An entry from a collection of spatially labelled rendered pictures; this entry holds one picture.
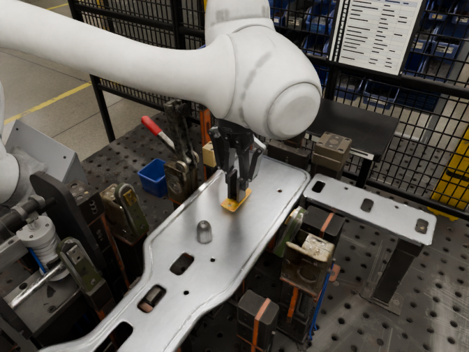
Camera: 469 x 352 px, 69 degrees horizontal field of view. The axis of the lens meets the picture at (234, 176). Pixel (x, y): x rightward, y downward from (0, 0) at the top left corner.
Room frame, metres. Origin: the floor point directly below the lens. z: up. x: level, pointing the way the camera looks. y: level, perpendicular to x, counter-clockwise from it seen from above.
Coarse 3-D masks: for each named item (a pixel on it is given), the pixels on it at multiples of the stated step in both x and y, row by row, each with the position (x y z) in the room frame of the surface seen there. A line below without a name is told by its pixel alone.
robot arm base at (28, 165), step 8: (16, 152) 0.85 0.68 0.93; (24, 152) 0.86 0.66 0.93; (24, 160) 0.80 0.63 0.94; (32, 160) 0.81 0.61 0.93; (24, 168) 0.77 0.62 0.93; (32, 168) 0.78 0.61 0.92; (40, 168) 0.78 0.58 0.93; (24, 176) 0.75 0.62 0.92; (24, 184) 0.74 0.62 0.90; (16, 192) 0.71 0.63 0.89; (24, 192) 0.73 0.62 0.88; (32, 192) 0.74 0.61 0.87; (8, 200) 0.70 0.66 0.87; (16, 200) 0.71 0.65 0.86; (0, 208) 0.71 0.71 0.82; (8, 208) 0.72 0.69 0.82; (0, 216) 0.71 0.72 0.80
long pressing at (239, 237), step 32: (224, 192) 0.60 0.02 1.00; (256, 192) 0.60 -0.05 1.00; (288, 192) 0.60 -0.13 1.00; (160, 224) 0.50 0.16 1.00; (192, 224) 0.50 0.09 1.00; (224, 224) 0.50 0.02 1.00; (256, 224) 0.50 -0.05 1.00; (160, 256) 0.41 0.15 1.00; (192, 256) 0.41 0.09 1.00; (224, 256) 0.41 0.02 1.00; (256, 256) 0.41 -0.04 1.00; (192, 288) 0.34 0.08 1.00; (224, 288) 0.34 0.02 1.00; (128, 320) 0.28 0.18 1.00; (160, 320) 0.28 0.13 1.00; (192, 320) 0.28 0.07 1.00
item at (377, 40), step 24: (336, 0) 1.03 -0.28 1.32; (360, 0) 1.00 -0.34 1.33; (384, 0) 0.97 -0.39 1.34; (408, 0) 0.94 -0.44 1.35; (336, 24) 1.03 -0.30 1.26; (360, 24) 0.99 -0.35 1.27; (384, 24) 0.96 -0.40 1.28; (408, 24) 0.93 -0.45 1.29; (336, 48) 1.02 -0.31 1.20; (360, 48) 0.98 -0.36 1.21; (384, 48) 0.95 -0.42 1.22; (408, 48) 0.92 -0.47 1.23; (384, 72) 0.94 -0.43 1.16
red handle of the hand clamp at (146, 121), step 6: (144, 120) 0.70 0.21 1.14; (150, 120) 0.70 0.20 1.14; (150, 126) 0.69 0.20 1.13; (156, 126) 0.69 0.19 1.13; (156, 132) 0.68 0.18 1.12; (162, 132) 0.68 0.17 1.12; (162, 138) 0.67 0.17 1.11; (168, 138) 0.68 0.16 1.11; (168, 144) 0.66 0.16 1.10; (174, 150) 0.65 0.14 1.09; (186, 156) 0.65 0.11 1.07
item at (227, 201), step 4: (236, 192) 0.57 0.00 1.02; (248, 192) 0.58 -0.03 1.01; (232, 196) 0.56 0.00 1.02; (236, 196) 0.56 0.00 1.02; (224, 200) 0.56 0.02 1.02; (228, 200) 0.56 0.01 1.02; (232, 200) 0.56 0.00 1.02; (236, 200) 0.56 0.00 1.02; (224, 204) 0.54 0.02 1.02; (228, 204) 0.55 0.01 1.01; (232, 204) 0.54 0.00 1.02; (236, 204) 0.54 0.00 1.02; (240, 204) 0.55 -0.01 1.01; (228, 208) 0.53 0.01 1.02; (232, 208) 0.53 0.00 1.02; (236, 208) 0.53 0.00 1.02
